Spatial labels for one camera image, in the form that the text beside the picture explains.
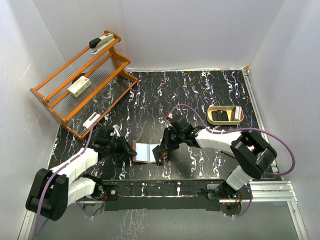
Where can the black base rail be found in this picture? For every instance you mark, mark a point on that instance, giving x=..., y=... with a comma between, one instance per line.
x=166, y=195

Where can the dark credit card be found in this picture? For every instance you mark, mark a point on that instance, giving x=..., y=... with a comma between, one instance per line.
x=157, y=154

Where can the small white box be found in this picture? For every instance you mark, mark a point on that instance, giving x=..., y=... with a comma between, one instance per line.
x=91, y=120

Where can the black card in tray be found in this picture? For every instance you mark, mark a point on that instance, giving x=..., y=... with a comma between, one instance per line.
x=220, y=116

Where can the silver card in tray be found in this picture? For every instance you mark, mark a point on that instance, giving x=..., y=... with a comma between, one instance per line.
x=237, y=113

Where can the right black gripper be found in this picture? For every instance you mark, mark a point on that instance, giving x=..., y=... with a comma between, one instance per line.
x=166, y=144

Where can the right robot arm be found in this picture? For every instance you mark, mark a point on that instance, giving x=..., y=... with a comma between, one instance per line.
x=252, y=152

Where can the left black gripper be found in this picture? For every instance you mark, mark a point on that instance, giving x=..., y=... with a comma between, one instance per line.
x=126, y=150

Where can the brown leather card holder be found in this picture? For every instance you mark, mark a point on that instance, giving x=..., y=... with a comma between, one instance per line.
x=144, y=153

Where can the black and beige stapler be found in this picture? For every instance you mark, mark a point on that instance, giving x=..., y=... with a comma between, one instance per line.
x=99, y=43

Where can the white staples box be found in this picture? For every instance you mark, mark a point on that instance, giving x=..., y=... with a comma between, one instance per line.
x=79, y=86

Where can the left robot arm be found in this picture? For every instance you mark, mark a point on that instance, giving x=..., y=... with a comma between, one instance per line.
x=53, y=190

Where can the orange wooden shelf rack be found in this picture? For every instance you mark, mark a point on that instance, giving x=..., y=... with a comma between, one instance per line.
x=109, y=83

